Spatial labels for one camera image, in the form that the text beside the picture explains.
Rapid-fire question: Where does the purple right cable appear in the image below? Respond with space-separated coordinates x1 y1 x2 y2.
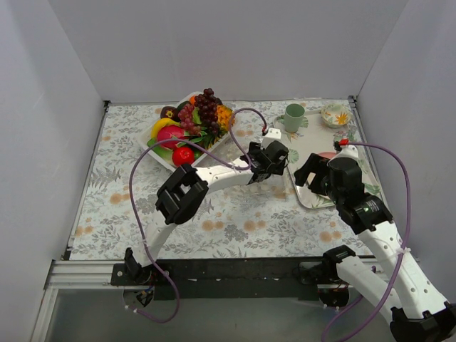
321 141 413 342

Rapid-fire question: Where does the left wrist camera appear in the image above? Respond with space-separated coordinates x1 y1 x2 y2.
261 128 281 145

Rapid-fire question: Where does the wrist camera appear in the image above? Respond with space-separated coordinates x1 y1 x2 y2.
261 128 281 145
333 139 359 160

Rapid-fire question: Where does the green cup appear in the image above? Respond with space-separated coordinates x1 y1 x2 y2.
284 103 305 133

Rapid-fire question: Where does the red apple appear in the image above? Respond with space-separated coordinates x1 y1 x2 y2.
172 146 195 167

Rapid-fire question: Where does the pink plate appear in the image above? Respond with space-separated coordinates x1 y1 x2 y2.
318 152 336 159

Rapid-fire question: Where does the dark purple grape bunch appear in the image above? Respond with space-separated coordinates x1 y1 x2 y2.
195 88 220 135

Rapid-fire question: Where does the pink dragon fruit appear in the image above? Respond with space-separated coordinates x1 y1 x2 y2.
156 125 188 150

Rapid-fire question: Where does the dark mangosteen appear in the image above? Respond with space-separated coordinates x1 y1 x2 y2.
160 106 179 121

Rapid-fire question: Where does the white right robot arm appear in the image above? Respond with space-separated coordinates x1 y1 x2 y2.
294 153 455 341

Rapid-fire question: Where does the light red grape bunch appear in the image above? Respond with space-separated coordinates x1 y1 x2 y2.
178 103 202 136

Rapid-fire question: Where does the aluminium frame rail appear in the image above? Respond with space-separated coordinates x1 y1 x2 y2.
45 259 125 290

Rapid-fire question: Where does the floral serving tray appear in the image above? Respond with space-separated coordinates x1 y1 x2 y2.
274 110 383 197

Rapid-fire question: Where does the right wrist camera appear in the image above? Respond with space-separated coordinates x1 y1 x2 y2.
333 139 359 160

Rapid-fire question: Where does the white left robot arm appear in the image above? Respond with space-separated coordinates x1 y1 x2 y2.
124 138 289 285

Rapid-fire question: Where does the orange pineapple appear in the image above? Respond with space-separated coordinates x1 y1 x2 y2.
216 105 233 135

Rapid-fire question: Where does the clear zip top bag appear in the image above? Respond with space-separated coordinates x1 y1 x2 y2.
248 173 284 194

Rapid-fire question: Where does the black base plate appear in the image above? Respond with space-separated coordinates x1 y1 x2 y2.
110 256 357 300

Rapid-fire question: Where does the yellow banana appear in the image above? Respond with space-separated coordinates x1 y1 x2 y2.
150 118 182 140

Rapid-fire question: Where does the floral bowl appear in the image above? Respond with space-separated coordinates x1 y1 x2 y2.
321 103 352 128

